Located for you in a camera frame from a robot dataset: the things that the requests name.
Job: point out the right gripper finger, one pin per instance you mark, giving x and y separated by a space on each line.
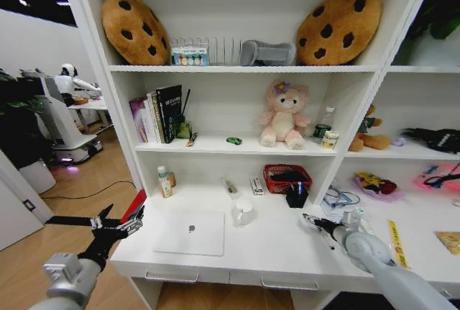
313 220
328 241

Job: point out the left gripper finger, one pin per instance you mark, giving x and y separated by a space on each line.
105 216
136 222

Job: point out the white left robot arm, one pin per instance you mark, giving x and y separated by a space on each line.
68 281

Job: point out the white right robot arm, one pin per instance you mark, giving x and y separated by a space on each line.
373 252

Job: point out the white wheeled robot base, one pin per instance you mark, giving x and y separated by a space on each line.
61 126

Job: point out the red box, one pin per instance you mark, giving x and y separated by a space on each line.
133 205

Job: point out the black pen holder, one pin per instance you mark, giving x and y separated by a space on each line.
296 198

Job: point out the clear blue safety glasses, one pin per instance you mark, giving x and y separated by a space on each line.
339 198

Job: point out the red white pen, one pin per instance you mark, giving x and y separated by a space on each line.
292 187

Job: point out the pale drink bottle white cap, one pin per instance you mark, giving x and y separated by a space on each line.
164 182

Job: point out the red plastic basket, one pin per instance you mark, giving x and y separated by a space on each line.
275 186

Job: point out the black cloth item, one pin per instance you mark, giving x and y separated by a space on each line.
287 175

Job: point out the white closed laptop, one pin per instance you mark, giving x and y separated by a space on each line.
190 232

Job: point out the small amber bottle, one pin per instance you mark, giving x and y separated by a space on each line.
172 179

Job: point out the purple wrapped flower bouquet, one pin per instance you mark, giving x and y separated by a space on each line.
377 184

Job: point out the yellow printed strip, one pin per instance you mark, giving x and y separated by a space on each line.
397 241

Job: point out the small white printed box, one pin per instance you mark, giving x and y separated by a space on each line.
256 186

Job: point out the white ceramic mug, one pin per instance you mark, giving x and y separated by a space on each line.
245 213

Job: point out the white plant pot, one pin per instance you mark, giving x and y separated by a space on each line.
37 177

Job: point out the clear green label water bottle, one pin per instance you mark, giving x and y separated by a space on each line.
323 123

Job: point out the small brown brush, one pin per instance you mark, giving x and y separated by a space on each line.
191 140

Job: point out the brown teddy bear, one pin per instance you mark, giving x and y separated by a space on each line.
370 137

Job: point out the pink flat toy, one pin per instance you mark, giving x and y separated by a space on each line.
424 182

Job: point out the purple book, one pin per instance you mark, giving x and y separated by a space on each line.
138 119

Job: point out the white book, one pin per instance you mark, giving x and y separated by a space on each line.
151 119

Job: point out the gold lettered book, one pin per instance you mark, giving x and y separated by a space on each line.
158 119

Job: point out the pink plush cat toy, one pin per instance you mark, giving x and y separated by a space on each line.
284 119

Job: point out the green reed diffuser bottle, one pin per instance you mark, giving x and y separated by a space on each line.
184 128

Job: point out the small purple toy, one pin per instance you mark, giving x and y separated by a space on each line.
399 141

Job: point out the white office table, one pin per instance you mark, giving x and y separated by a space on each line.
90 106

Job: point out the small green toy car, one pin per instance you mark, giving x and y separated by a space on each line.
234 140

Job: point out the black hardcover book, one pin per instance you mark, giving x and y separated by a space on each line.
170 112

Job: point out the green potted plant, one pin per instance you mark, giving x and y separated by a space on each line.
14 123

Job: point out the black fabric bag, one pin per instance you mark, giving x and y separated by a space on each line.
435 139

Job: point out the white humanoid robot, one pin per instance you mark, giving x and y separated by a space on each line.
70 83

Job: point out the white shelf desk unit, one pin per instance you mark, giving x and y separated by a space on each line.
244 69

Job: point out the colourful printed card box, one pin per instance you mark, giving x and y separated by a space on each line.
190 56

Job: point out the brown cookie plush pillow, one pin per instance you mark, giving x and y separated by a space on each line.
133 29
338 27

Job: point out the green leafy plant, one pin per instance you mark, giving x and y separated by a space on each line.
438 15

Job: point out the black wall outlet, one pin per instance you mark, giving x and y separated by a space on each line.
29 205

